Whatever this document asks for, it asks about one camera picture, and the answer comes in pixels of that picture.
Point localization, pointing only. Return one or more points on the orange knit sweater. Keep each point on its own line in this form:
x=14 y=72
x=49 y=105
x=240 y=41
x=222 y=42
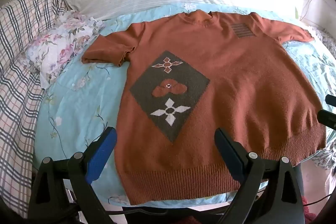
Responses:
x=236 y=82

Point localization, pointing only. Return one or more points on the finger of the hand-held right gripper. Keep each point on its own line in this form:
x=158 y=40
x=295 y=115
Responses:
x=327 y=119
x=331 y=100

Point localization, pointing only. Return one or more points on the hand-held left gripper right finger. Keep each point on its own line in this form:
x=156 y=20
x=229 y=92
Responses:
x=227 y=146

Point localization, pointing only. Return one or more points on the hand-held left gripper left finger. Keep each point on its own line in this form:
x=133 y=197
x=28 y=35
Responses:
x=103 y=146

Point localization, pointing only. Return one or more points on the dark red fluffy cloth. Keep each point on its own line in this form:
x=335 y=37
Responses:
x=309 y=211

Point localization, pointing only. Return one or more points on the plaid bed sheet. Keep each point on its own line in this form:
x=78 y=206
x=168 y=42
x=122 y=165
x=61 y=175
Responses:
x=18 y=69

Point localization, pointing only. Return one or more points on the light blue floral blanket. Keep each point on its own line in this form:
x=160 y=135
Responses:
x=78 y=108

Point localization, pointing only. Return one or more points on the white floral pillow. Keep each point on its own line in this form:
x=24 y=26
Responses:
x=60 y=48

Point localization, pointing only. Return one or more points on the grey patterned bed sheet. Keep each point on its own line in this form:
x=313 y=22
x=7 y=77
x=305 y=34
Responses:
x=326 y=153

